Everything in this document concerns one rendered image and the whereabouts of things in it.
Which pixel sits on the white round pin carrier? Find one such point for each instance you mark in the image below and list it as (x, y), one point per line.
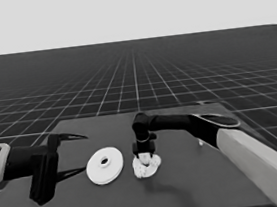
(149, 173)

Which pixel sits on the large thick white disc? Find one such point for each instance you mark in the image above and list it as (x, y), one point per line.
(101, 174)

